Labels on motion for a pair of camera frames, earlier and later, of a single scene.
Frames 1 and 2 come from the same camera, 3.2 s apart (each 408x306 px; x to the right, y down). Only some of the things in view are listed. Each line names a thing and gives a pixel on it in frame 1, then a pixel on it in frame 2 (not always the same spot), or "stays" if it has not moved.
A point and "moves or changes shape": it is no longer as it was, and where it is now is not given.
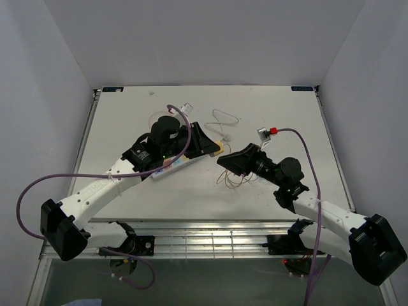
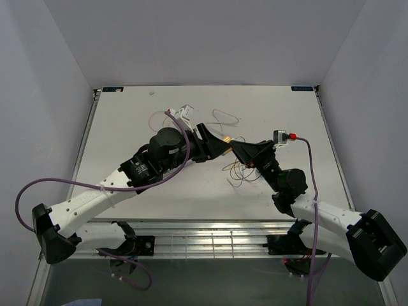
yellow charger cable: [238, 183] moves or changes shape
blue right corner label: [302, 88] stays
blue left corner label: [112, 88] stays
